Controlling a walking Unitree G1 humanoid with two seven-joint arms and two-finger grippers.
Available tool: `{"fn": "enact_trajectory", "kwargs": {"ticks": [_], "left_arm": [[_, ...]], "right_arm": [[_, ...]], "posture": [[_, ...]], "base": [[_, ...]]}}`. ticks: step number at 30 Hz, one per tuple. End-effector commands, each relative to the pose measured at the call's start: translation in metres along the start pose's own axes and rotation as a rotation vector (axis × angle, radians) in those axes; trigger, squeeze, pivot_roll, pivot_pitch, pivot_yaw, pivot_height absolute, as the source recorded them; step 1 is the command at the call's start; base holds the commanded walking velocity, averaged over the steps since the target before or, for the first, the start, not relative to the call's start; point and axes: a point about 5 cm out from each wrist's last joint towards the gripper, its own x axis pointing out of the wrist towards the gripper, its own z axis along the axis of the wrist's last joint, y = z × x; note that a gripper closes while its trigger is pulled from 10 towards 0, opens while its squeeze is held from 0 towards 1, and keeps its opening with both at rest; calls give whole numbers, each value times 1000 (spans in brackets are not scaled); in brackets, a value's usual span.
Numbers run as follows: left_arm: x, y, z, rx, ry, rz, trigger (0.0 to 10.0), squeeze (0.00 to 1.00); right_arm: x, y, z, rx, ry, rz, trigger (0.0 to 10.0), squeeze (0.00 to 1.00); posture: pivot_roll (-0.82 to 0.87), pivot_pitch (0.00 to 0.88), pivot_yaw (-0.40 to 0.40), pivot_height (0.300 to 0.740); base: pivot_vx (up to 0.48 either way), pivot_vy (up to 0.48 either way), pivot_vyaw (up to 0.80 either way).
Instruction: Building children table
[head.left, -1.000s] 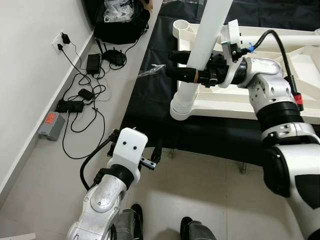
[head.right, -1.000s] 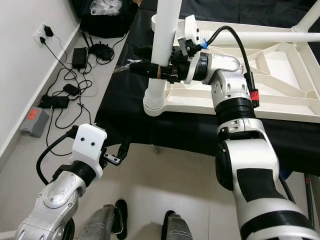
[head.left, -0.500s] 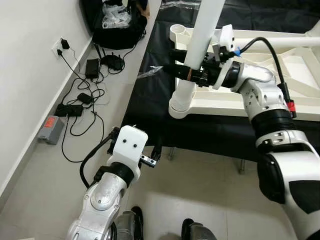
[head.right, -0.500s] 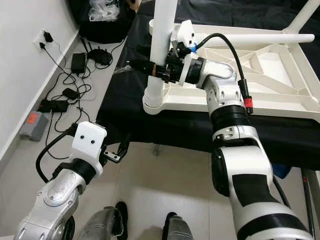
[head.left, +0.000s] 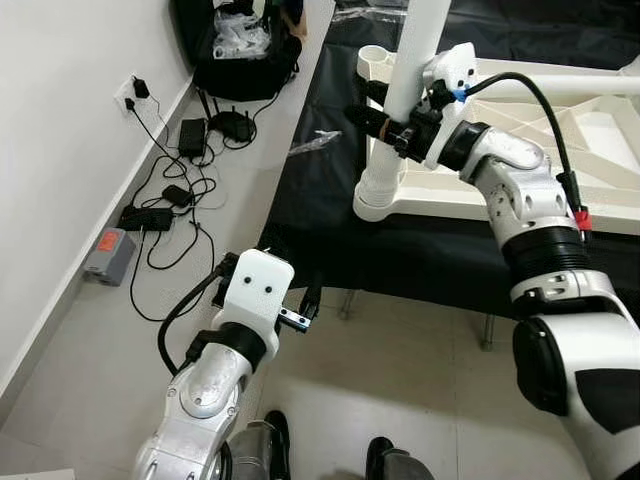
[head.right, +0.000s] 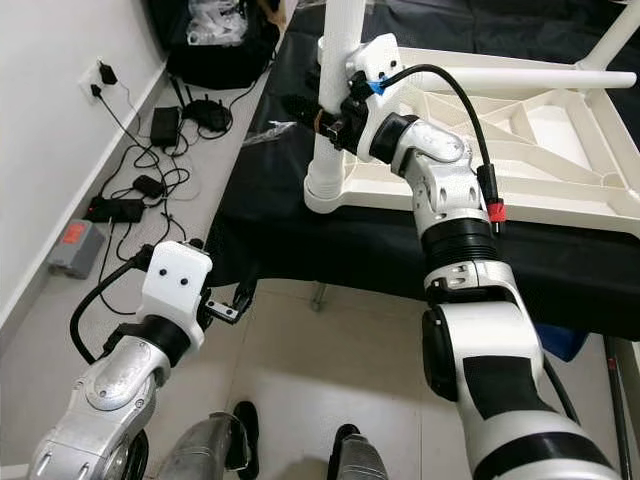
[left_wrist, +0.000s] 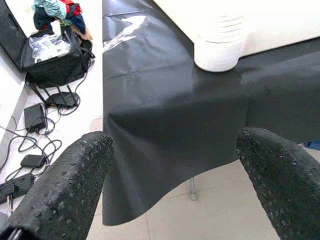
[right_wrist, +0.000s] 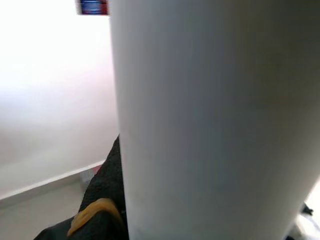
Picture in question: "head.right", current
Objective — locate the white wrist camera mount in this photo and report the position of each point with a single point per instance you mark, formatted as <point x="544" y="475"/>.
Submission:
<point x="380" y="70"/>
<point x="175" y="285"/>

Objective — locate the white plastic children table top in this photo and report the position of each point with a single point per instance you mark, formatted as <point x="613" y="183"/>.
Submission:
<point x="400" y="195"/>

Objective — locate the long black pole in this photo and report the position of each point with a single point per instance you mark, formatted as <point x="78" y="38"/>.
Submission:
<point x="620" y="410"/>

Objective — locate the black wall plug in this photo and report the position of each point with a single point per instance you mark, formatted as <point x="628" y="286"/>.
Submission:
<point x="96" y="91"/>
<point x="107" y="73"/>

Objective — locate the blue plastic dustpan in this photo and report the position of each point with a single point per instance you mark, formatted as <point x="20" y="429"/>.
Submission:
<point x="560" y="342"/>

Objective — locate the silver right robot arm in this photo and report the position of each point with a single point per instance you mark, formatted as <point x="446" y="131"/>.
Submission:
<point x="450" y="190"/>

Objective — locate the small black power brick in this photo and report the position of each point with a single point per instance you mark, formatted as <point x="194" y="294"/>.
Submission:
<point x="147" y="186"/>

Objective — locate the dark right robot foot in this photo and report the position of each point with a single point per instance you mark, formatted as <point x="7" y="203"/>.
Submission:
<point x="358" y="455"/>

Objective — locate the black wifi router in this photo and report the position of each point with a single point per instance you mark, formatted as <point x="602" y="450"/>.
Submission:
<point x="208" y="115"/>

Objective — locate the dark robot foot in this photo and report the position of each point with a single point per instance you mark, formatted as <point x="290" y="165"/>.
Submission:
<point x="205" y="445"/>
<point x="358" y="455"/>

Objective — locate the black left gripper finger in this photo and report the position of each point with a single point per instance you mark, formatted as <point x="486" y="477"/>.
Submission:
<point x="244" y="293"/>
<point x="147" y="257"/>

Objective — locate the black power strip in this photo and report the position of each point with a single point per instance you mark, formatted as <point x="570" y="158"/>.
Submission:
<point x="115" y="210"/>

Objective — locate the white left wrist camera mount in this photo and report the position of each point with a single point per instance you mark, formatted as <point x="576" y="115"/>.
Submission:
<point x="175" y="285"/>

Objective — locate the white flat floor strip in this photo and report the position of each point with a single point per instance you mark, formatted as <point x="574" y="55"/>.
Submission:
<point x="13" y="472"/>

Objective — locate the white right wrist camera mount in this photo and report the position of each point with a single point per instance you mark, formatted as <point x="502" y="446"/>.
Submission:
<point x="380" y="70"/>

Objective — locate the small clear plastic bag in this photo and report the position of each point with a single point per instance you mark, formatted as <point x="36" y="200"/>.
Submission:
<point x="267" y="132"/>

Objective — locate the grey box orange label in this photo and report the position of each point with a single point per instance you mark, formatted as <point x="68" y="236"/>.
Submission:
<point x="76" y="249"/>

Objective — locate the dark left robot foot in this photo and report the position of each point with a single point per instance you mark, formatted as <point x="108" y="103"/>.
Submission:
<point x="205" y="445"/>

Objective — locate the white wall socket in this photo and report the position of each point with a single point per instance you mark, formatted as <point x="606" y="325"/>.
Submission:
<point x="90" y="80"/>

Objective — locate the black power adapter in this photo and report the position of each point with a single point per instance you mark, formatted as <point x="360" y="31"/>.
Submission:
<point x="165" y="126"/>

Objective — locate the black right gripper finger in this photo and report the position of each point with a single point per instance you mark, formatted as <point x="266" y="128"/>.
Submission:
<point x="305" y="112"/>
<point x="359" y="86"/>

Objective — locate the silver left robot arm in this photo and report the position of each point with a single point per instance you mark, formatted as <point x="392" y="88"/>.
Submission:
<point x="105" y="395"/>

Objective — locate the flat clear plastic bag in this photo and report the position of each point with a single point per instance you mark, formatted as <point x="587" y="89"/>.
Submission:
<point x="310" y="5"/>

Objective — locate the crumpled clear plastic bag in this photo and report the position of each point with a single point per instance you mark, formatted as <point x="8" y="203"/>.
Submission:
<point x="217" y="22"/>

